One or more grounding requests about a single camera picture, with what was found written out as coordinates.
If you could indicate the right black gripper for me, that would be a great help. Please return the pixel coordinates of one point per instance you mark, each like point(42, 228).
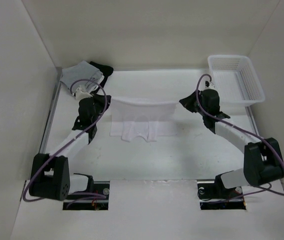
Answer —
point(187, 102)

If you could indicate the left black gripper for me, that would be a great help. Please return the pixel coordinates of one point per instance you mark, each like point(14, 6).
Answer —
point(99, 99)

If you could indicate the folded white tank top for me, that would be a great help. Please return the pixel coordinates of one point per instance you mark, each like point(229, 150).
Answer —
point(99, 82)

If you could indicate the metal table rail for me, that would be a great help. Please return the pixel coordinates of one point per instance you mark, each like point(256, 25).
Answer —
point(51, 112)
point(252, 120)

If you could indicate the right metal table rail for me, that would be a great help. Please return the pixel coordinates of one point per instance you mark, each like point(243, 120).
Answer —
point(252, 120)

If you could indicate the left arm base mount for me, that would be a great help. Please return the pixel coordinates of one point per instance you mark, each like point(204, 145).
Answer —
point(94, 199)

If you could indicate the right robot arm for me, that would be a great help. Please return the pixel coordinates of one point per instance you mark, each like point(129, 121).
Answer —
point(261, 164)

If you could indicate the left metal table rail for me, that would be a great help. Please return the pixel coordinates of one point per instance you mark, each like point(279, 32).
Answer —
point(51, 112)

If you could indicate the white plastic basket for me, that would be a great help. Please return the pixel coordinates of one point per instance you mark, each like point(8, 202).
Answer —
point(235, 80)

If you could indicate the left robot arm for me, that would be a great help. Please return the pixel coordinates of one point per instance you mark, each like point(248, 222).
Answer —
point(50, 174)

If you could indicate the folded grey tank top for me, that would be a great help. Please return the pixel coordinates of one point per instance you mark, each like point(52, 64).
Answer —
point(81, 71)

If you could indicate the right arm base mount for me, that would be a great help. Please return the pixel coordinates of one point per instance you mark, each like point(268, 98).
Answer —
point(214, 197)

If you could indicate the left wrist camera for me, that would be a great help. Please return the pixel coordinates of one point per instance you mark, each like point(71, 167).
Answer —
point(81, 93)

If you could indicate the white tank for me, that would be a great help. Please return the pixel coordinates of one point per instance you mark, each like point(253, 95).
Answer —
point(142, 117)
point(99, 82)

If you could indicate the folded black tank top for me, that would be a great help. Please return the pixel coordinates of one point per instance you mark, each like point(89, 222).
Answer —
point(103, 70)

